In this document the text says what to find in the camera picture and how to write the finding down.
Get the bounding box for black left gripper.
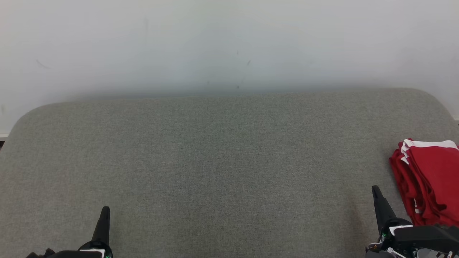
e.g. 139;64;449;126
25;206;114;258

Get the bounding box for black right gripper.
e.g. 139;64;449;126
372;185;459;253

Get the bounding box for red jersey with white stripes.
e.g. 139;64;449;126
389;147;459;227

